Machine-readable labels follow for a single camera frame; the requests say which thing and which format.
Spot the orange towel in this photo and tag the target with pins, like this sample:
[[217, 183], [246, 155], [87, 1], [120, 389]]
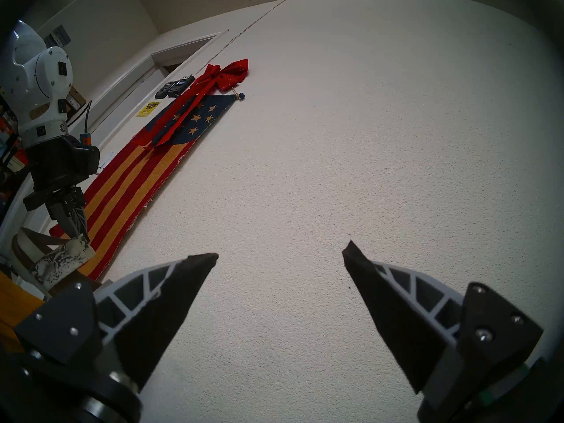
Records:
[[13, 303]]

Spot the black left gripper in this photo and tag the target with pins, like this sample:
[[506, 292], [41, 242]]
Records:
[[50, 166]]

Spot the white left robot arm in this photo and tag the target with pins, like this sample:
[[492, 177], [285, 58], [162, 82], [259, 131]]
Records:
[[35, 83]]

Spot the red ribbon bow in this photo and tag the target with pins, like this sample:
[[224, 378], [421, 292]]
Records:
[[211, 76]]

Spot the white door with frame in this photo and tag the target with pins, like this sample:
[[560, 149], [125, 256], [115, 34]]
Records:
[[132, 87]]

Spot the blue-tipped flag rod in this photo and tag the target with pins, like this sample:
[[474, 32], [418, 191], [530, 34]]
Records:
[[241, 94]]

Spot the yellow warning sticker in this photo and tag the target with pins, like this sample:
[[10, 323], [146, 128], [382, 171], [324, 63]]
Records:
[[147, 109]]

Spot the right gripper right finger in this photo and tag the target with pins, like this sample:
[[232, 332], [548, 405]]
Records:
[[396, 312]]

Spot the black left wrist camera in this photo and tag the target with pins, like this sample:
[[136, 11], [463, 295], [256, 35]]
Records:
[[86, 160]]

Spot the red yellow striped flag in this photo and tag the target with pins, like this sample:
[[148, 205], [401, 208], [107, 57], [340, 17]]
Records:
[[132, 184]]

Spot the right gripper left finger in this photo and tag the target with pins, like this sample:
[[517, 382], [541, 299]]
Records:
[[154, 312]]

